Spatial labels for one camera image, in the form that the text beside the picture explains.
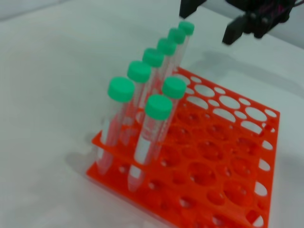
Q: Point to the orange test tube rack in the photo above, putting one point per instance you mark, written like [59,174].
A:
[225,164]

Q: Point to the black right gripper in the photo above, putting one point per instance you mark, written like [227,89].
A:
[263,14]

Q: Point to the clear tube green cap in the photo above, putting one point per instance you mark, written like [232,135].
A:
[167,46]
[153,57]
[177,35]
[121,89]
[158,107]
[174,87]
[186,27]
[139,71]

